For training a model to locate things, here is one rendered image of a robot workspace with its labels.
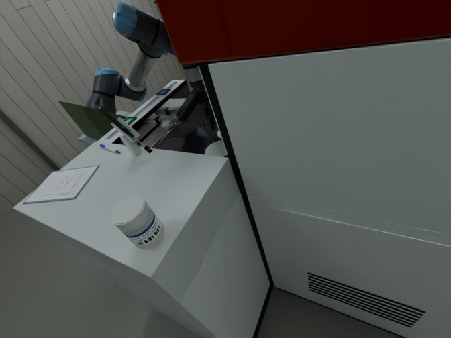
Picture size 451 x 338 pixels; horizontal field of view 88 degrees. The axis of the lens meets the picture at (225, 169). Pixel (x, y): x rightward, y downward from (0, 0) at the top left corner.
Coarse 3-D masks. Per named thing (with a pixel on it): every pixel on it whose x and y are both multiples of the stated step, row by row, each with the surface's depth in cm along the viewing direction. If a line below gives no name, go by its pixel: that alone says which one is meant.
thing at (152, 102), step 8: (176, 80) 126; (184, 80) 122; (168, 88) 121; (160, 96) 115; (144, 104) 112; (152, 104) 110; (136, 112) 107; (144, 112) 105; (136, 120) 101; (104, 136) 97; (112, 136) 96
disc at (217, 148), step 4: (220, 140) 84; (212, 144) 83; (216, 144) 82; (220, 144) 82; (208, 148) 82; (212, 148) 81; (216, 148) 81; (220, 148) 80; (224, 148) 79; (208, 152) 80; (212, 152) 80; (216, 152) 79; (220, 152) 78; (224, 152) 78
